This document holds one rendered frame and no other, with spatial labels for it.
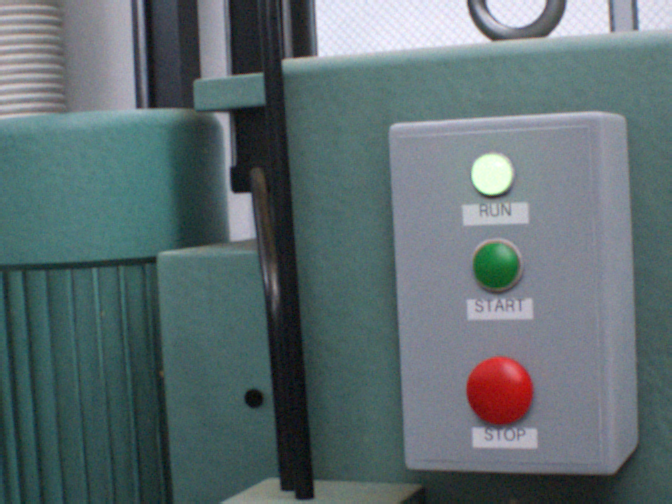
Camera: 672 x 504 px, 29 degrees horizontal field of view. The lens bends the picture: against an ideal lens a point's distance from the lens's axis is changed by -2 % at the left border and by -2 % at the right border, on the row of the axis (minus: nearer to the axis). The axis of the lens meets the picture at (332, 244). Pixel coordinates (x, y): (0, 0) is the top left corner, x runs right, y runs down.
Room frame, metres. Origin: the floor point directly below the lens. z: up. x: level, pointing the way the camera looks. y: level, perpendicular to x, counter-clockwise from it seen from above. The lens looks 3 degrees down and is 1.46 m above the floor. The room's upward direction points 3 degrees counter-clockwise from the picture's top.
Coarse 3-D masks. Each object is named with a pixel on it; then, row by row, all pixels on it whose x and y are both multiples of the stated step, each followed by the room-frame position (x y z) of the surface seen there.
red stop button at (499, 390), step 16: (480, 368) 0.58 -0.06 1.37; (496, 368) 0.58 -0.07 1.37; (512, 368) 0.57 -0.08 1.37; (480, 384) 0.58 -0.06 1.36; (496, 384) 0.58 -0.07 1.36; (512, 384) 0.57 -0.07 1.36; (528, 384) 0.57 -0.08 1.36; (480, 400) 0.58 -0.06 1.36; (496, 400) 0.58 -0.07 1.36; (512, 400) 0.57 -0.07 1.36; (528, 400) 0.57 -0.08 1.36; (480, 416) 0.58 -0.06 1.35; (496, 416) 0.58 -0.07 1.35; (512, 416) 0.57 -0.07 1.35
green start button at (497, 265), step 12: (492, 240) 0.58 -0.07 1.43; (504, 240) 0.58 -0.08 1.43; (480, 252) 0.58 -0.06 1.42; (492, 252) 0.58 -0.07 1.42; (504, 252) 0.58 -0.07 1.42; (516, 252) 0.58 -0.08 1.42; (480, 264) 0.58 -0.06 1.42; (492, 264) 0.58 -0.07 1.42; (504, 264) 0.58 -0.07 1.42; (516, 264) 0.58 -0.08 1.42; (480, 276) 0.58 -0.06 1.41; (492, 276) 0.58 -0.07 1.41; (504, 276) 0.58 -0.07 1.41; (516, 276) 0.58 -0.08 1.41; (492, 288) 0.58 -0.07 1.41; (504, 288) 0.58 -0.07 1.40
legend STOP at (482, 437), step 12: (480, 432) 0.59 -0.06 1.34; (492, 432) 0.59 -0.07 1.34; (504, 432) 0.58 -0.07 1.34; (516, 432) 0.58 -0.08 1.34; (528, 432) 0.58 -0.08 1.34; (480, 444) 0.59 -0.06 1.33; (492, 444) 0.59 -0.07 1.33; (504, 444) 0.58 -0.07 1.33; (516, 444) 0.58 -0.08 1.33; (528, 444) 0.58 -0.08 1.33
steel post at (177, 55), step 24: (144, 0) 2.22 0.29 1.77; (168, 0) 2.21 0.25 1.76; (192, 0) 2.25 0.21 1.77; (144, 24) 2.21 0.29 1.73; (168, 24) 2.21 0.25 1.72; (192, 24) 2.24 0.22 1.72; (144, 48) 2.21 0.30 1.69; (168, 48) 2.21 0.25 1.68; (192, 48) 2.24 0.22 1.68; (144, 72) 2.21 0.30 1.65; (168, 72) 2.21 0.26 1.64; (192, 72) 2.24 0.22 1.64; (144, 96) 2.21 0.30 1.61; (168, 96) 2.22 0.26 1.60; (192, 96) 2.23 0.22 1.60
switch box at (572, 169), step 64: (448, 128) 0.59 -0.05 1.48; (512, 128) 0.58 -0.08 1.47; (576, 128) 0.57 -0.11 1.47; (448, 192) 0.59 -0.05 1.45; (512, 192) 0.58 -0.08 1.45; (576, 192) 0.57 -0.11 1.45; (448, 256) 0.59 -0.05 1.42; (576, 256) 0.57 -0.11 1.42; (448, 320) 0.59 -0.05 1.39; (512, 320) 0.58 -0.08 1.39; (576, 320) 0.57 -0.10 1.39; (448, 384) 0.60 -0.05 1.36; (576, 384) 0.57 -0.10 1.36; (448, 448) 0.60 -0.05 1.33; (512, 448) 0.58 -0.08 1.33; (576, 448) 0.57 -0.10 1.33
